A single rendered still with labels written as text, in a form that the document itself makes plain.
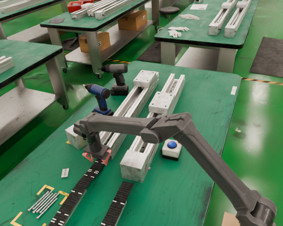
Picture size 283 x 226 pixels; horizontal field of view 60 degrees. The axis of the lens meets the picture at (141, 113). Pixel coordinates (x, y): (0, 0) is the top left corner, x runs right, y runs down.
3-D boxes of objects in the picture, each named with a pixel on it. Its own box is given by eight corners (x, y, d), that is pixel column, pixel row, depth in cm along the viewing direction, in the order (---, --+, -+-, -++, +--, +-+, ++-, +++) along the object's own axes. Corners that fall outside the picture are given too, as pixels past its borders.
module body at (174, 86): (148, 168, 115) (148, 155, 110) (129, 163, 118) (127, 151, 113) (184, 85, 174) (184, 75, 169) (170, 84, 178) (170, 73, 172)
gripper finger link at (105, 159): (100, 157, 121) (97, 143, 115) (113, 160, 119) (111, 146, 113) (94, 167, 116) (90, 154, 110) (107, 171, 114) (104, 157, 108)
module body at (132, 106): (112, 159, 121) (110, 147, 116) (95, 155, 124) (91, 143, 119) (158, 82, 180) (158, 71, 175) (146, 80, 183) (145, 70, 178)
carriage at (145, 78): (149, 91, 160) (148, 82, 156) (134, 89, 163) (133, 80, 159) (156, 80, 172) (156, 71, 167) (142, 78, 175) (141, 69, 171)
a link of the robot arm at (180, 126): (166, 117, 66) (184, 99, 73) (143, 134, 77) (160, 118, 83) (275, 241, 66) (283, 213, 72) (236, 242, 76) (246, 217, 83)
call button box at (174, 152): (178, 161, 117) (178, 152, 113) (158, 157, 120) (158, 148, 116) (181, 149, 123) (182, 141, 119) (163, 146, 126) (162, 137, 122)
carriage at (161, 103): (167, 119, 135) (167, 108, 131) (148, 115, 138) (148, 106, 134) (174, 103, 147) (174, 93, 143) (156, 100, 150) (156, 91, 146)
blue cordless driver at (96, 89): (107, 124, 143) (101, 93, 130) (85, 113, 154) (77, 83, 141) (116, 118, 148) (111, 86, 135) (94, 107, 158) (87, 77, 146)
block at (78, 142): (81, 152, 126) (77, 138, 120) (68, 143, 132) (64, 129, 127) (96, 141, 132) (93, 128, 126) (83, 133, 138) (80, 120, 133)
